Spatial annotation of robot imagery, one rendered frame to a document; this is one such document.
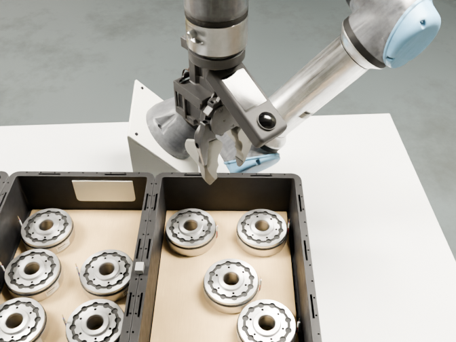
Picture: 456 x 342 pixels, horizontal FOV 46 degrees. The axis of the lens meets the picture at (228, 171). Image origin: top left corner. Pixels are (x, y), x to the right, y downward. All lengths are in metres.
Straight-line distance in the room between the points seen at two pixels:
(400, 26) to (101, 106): 2.15
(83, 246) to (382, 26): 0.71
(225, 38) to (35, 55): 2.86
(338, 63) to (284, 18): 2.66
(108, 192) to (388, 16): 0.64
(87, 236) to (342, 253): 0.58
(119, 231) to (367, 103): 2.03
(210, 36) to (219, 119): 0.12
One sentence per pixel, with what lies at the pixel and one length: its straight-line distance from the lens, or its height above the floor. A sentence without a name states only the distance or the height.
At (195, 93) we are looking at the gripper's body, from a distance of 0.70.
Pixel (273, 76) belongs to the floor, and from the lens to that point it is 3.08.
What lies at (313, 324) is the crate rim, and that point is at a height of 0.93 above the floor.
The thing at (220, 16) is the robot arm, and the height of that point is 1.41.
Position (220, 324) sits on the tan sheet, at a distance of 1.00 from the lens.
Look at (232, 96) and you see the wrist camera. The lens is 0.65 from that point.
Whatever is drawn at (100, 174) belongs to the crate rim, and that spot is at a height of 0.93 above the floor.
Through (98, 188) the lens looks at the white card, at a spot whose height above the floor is 0.90.
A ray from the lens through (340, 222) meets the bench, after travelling 1.34.
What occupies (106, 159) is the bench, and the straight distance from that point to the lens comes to 1.51.
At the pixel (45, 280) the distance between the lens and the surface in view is 1.07.
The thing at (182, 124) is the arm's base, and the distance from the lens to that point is 1.23.
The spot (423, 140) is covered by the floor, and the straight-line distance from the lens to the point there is 2.78.
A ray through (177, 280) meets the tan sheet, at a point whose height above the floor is 0.83.
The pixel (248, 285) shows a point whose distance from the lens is 1.01.
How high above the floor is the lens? 1.69
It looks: 44 degrees down
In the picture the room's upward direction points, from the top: straight up
